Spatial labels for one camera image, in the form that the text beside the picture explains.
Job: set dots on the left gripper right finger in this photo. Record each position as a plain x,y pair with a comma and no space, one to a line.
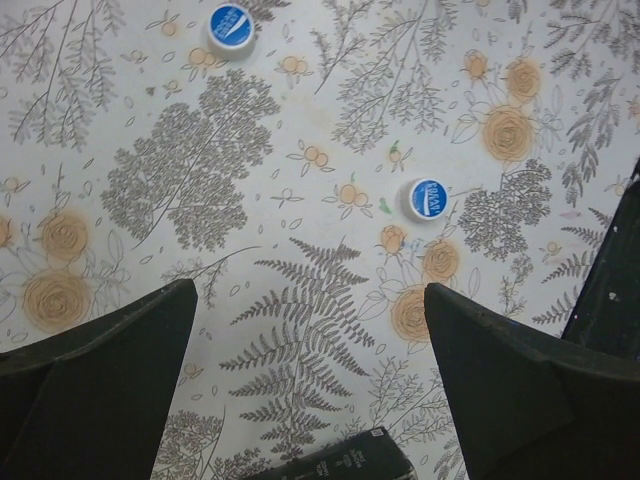
527,405

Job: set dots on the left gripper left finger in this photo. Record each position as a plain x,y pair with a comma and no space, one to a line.
92,402

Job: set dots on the blue white bottle cap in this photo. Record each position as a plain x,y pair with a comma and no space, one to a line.
424,199
231,32

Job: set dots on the black green product box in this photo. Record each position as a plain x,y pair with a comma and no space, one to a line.
369,455

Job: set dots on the floral patterned table mat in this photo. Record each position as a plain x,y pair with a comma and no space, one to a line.
132,156

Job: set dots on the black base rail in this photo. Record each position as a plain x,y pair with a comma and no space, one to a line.
606,315

